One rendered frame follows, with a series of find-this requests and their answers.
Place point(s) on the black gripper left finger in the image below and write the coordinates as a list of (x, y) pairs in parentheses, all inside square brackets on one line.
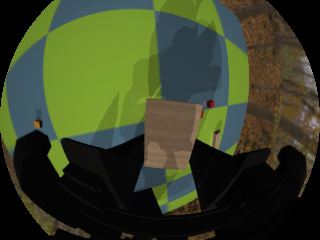
[(119, 166)]

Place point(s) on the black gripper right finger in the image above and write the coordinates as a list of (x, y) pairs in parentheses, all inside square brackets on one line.
[(215, 172)]

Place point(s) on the small orange block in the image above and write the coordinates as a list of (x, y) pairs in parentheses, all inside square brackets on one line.
[(39, 123)]

